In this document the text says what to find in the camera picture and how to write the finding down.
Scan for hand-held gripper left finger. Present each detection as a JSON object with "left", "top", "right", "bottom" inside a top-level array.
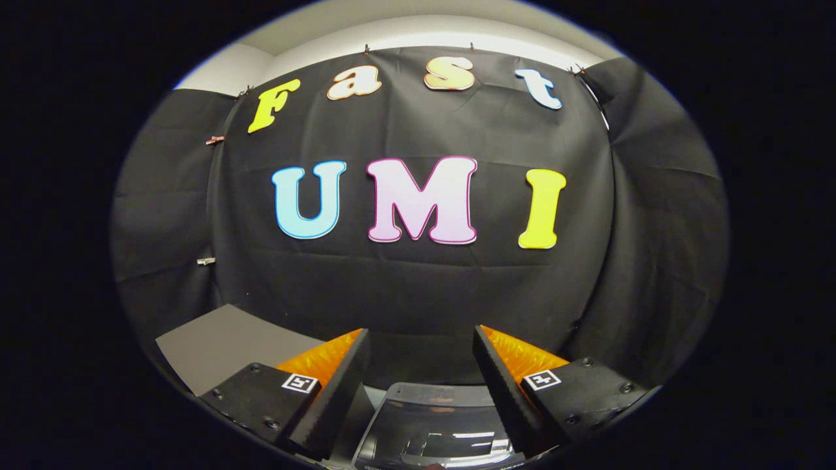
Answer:
[{"left": 199, "top": 328, "right": 372, "bottom": 461}]

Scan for grey box stand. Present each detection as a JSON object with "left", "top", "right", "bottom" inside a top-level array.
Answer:
[{"left": 155, "top": 303, "right": 327, "bottom": 398}]

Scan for dark glass washing machine lid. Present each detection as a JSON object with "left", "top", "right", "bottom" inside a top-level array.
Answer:
[{"left": 353, "top": 382, "right": 524, "bottom": 470}]

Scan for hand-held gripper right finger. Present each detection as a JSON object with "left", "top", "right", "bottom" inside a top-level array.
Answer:
[{"left": 472, "top": 324, "right": 654, "bottom": 458}]

